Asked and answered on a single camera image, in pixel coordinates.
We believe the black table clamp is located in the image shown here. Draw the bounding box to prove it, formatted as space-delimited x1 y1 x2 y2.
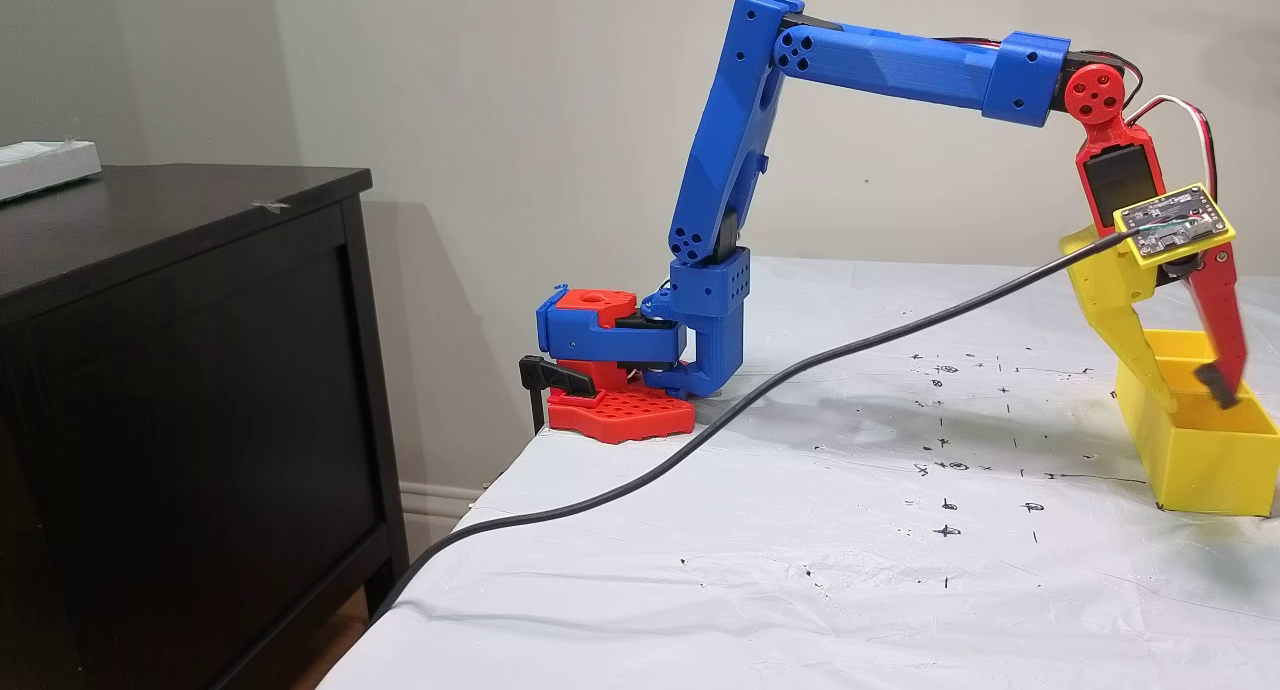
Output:
518 355 601 436

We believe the black camera cable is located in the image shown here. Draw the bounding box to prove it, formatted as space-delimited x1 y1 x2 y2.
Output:
368 230 1136 626

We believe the white table cloth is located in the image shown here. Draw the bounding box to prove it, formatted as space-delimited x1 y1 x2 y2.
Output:
320 255 1280 690

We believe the yellow three-compartment box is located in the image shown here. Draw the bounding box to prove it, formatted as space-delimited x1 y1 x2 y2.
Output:
1115 328 1280 519

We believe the black wooden cabinet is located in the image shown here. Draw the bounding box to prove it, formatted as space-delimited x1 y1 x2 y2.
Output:
0 163 411 690

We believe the white baseboard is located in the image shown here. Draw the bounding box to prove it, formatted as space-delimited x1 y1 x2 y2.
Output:
398 480 493 523

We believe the camera board on yellow mount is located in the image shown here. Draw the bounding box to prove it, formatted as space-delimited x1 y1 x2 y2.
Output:
1112 182 1238 289

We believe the white flat box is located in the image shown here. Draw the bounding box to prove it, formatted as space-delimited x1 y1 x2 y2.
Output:
0 138 103 203

